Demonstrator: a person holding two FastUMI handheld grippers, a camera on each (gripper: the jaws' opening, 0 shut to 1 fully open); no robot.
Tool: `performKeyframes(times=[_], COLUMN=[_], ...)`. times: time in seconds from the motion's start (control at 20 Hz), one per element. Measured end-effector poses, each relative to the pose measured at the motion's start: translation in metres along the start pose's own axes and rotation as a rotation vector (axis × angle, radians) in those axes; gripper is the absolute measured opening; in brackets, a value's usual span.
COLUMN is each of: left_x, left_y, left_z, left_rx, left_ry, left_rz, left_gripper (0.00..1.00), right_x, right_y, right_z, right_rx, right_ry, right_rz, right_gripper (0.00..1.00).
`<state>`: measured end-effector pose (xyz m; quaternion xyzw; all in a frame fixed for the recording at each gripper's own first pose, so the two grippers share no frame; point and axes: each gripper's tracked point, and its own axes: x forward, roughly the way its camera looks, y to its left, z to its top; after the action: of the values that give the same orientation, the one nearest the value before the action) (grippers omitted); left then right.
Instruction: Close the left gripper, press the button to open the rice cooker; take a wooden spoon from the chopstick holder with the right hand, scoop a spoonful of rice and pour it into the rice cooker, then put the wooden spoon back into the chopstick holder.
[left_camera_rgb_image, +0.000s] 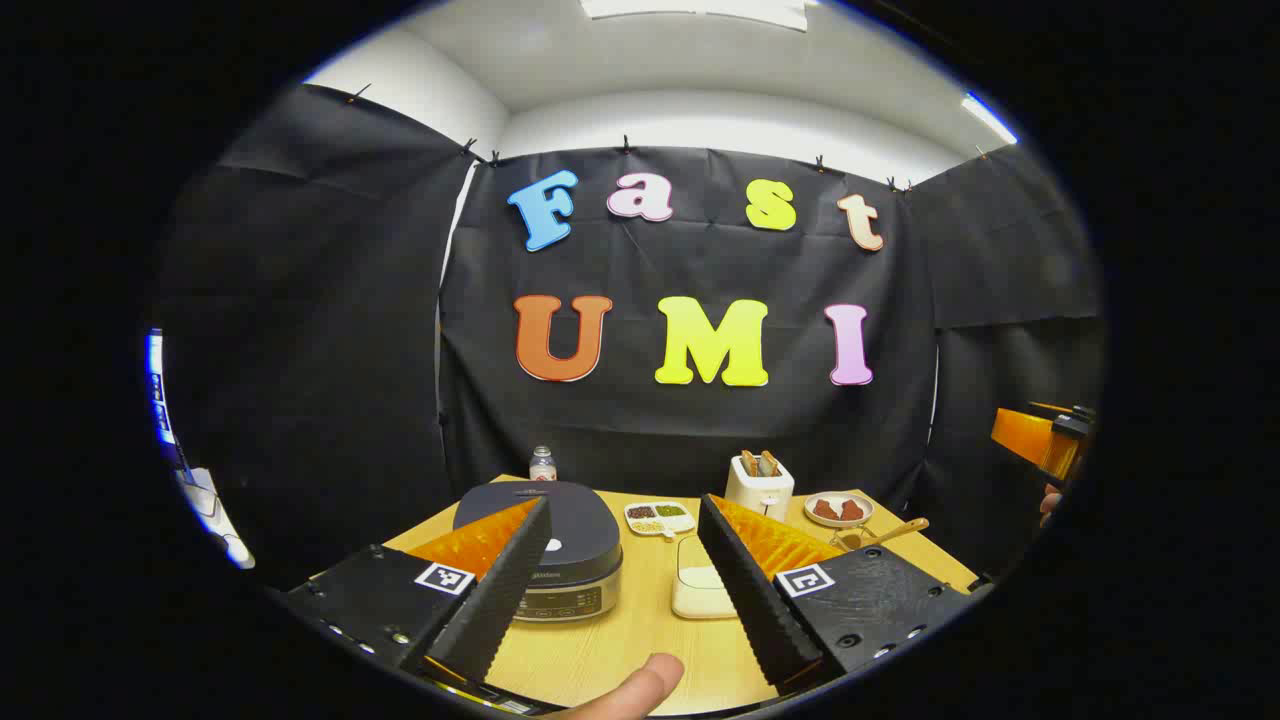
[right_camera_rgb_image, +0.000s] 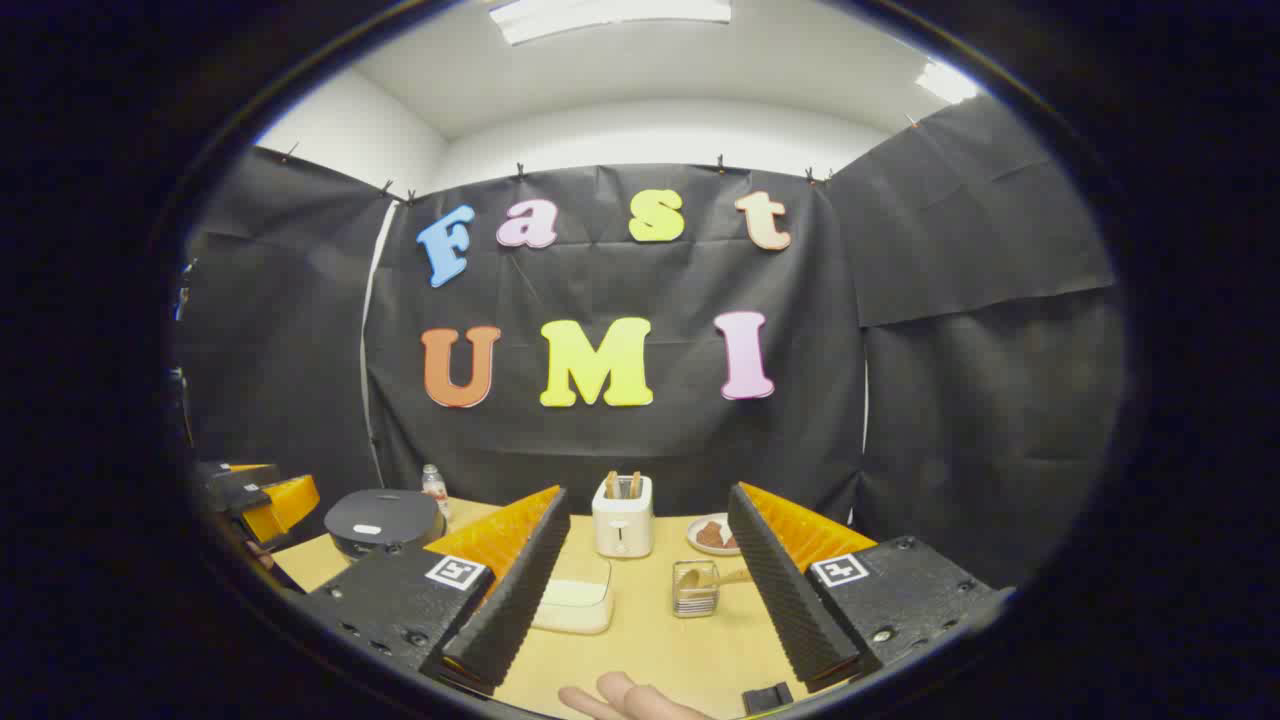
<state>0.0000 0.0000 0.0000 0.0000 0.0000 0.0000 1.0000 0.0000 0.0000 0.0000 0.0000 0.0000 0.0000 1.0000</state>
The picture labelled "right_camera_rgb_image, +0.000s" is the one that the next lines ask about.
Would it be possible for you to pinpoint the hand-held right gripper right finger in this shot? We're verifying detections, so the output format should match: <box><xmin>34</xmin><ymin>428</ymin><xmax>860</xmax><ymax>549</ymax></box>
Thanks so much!
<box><xmin>727</xmin><ymin>482</ymin><xmax>1011</xmax><ymax>693</ymax></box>

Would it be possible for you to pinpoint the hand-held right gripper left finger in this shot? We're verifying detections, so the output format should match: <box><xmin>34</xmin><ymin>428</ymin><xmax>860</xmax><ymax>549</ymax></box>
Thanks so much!
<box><xmin>300</xmin><ymin>486</ymin><xmax>571</xmax><ymax>698</ymax></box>

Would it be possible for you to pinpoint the clear box of rice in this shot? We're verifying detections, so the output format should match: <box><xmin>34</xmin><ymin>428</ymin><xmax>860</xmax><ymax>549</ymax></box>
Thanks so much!
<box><xmin>530</xmin><ymin>550</ymin><xmax>615</xmax><ymax>635</ymax></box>

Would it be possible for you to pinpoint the metal wire chopstick holder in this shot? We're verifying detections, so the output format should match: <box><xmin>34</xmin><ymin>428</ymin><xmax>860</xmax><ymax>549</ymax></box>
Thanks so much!
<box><xmin>672</xmin><ymin>560</ymin><xmax>721</xmax><ymax>619</ymax></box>

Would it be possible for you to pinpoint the black and silver rice cooker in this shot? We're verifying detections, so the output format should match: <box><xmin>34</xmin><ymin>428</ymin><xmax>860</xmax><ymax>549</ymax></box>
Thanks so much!
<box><xmin>323</xmin><ymin>488</ymin><xmax>447</xmax><ymax>561</ymax></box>

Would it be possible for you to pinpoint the white plate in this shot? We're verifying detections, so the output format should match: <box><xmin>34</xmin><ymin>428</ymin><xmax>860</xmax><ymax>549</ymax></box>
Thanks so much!
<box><xmin>686</xmin><ymin>513</ymin><xmax>743</xmax><ymax>557</ymax></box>

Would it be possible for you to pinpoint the white toaster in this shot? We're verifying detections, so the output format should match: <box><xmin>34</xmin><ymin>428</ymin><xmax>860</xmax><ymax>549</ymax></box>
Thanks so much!
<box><xmin>592</xmin><ymin>475</ymin><xmax>655</xmax><ymax>559</ymax></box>

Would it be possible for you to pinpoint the black backdrop cloth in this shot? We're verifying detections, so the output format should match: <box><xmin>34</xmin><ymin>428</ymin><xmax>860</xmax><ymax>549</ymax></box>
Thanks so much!
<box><xmin>175</xmin><ymin>95</ymin><xmax>1126</xmax><ymax>591</ymax></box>

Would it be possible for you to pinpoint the small ceiling light panel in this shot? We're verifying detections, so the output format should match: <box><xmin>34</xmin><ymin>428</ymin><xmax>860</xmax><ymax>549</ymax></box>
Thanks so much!
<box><xmin>915</xmin><ymin>60</ymin><xmax>981</xmax><ymax>106</ymax></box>

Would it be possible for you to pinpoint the large ceiling light panel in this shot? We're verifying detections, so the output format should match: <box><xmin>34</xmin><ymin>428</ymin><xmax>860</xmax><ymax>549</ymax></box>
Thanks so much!
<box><xmin>488</xmin><ymin>0</ymin><xmax>733</xmax><ymax>46</ymax></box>

